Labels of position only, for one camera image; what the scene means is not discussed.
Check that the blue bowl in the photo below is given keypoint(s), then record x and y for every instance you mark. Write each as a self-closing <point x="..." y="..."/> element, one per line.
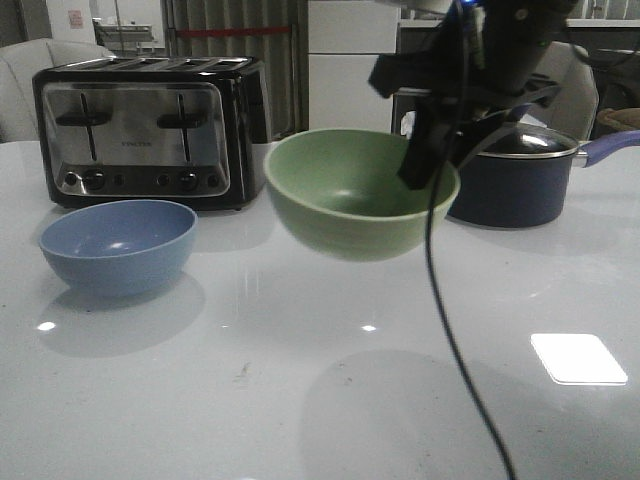
<point x="121" y="248"/>

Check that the beige chair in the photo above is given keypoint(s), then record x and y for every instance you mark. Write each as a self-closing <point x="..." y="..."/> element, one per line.
<point x="19" y="64"/>
<point x="574" y="108"/>

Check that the white refrigerator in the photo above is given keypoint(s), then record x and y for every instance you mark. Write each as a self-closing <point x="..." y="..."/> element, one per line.
<point x="345" y="39"/>

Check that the black and steel toaster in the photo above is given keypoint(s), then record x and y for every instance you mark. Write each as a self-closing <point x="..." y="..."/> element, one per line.
<point x="191" y="130"/>

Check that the dark blue saucepan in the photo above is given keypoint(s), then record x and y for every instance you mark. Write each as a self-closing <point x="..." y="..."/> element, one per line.
<point x="521" y="193"/>

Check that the green bowl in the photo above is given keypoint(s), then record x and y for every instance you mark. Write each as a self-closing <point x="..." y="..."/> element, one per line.
<point x="337" y="191"/>

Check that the beige chair right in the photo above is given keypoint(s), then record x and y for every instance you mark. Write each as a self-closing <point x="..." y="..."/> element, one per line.
<point x="574" y="108"/>

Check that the glass lid with blue knob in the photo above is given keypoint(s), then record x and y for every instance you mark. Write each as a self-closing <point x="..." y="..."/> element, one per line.
<point x="524" y="135"/>

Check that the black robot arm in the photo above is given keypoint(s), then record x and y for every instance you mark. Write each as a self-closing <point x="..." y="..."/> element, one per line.
<point x="480" y="10"/>

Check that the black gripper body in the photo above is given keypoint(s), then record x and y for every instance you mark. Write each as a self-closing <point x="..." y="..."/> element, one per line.
<point x="496" y="61"/>

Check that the beige chair left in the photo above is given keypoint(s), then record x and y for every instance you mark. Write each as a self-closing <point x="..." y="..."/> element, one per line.
<point x="19" y="64"/>

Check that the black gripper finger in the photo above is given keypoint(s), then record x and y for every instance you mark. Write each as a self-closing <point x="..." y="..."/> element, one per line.
<point x="475" y="137"/>
<point x="432" y="142"/>

